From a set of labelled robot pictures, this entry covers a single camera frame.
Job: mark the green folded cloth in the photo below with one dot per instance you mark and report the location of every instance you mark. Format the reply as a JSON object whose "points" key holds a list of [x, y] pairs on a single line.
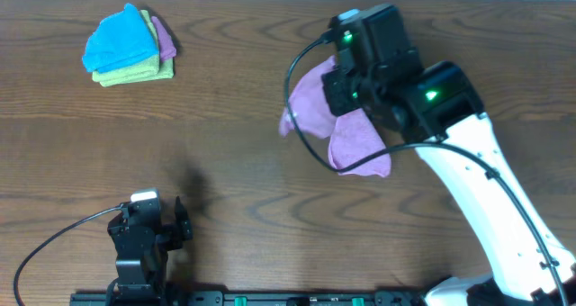
{"points": [[148, 69]]}

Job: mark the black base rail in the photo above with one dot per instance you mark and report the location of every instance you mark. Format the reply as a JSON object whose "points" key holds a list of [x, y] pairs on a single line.
{"points": [[215, 298]]}

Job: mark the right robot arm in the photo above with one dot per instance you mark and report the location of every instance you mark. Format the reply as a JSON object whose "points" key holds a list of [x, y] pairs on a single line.
{"points": [[440, 115]]}

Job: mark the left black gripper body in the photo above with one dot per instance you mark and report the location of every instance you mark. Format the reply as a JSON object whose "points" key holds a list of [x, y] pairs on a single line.
{"points": [[166, 236]]}

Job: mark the blue folded cloth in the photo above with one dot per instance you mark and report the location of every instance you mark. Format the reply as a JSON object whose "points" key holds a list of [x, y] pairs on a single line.
{"points": [[120, 40]]}

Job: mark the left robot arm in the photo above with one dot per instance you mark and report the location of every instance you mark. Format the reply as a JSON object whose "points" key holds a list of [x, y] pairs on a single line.
{"points": [[142, 242]]}

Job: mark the purple microfiber cloth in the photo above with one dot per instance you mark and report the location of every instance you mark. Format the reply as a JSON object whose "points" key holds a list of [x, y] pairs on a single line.
{"points": [[351, 136]]}

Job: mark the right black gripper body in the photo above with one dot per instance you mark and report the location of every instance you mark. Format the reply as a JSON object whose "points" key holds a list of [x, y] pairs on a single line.
{"points": [[351, 92]]}

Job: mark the small purple folded cloth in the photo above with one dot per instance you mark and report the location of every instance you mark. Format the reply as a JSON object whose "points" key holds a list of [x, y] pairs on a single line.
{"points": [[167, 49]]}

